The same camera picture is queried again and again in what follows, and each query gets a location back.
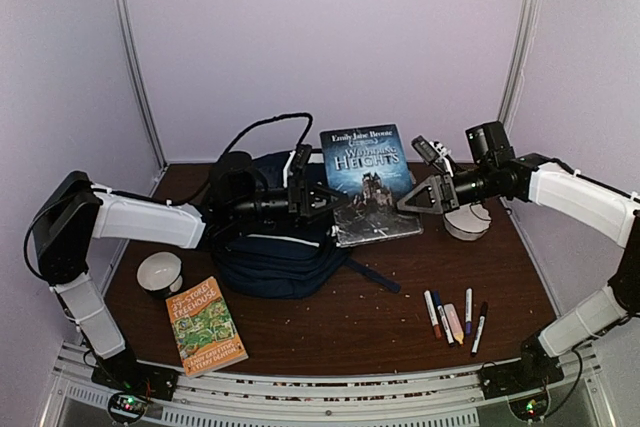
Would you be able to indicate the dark blue Wuthering Heights book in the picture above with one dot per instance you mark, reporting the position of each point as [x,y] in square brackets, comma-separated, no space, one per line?
[369,166]

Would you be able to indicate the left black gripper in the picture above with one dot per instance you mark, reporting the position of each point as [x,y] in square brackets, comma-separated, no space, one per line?
[307,210]

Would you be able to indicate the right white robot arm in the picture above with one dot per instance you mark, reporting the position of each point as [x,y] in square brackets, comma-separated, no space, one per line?
[547,182]

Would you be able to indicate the right aluminium frame post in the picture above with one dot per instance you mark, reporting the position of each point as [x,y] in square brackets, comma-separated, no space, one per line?
[515,75]

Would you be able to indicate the left aluminium frame post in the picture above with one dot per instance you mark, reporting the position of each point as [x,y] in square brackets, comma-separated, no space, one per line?
[137,82]

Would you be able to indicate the blue capped white marker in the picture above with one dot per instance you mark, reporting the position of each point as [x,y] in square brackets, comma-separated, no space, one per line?
[443,318]

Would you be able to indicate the white cup with black base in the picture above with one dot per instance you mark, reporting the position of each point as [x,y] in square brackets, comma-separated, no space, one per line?
[160,275]

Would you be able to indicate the white scalloped ceramic bowl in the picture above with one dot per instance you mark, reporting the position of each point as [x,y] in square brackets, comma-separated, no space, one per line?
[468,223]

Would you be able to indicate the navy blue student backpack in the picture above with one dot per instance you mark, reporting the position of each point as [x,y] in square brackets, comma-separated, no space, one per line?
[277,258]

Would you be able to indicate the front aluminium rail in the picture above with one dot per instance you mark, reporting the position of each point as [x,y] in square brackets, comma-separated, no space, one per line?
[445,397]

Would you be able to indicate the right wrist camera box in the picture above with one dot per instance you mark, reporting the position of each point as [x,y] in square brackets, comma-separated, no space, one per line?
[489,144]

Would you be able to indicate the orange Treehouse paperback book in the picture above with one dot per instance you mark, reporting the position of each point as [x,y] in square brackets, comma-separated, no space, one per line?
[205,334]

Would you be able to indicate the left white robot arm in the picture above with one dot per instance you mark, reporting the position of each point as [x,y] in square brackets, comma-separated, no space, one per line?
[60,234]

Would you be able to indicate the purple capped white marker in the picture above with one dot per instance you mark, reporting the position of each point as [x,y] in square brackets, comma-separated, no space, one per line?
[468,316]

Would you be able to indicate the aluminium frame post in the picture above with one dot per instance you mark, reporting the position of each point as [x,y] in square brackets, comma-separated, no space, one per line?
[515,75]
[137,82]

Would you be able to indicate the brown capped white marker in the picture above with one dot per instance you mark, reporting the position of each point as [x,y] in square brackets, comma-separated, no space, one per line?
[432,314]

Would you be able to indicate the pink and yellow highlighter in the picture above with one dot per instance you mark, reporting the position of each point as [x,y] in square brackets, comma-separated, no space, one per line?
[454,323]

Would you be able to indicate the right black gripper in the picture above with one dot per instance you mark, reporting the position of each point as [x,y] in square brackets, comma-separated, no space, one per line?
[448,191]

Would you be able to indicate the black marker pen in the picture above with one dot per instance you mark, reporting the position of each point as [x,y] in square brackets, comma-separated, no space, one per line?
[480,329]

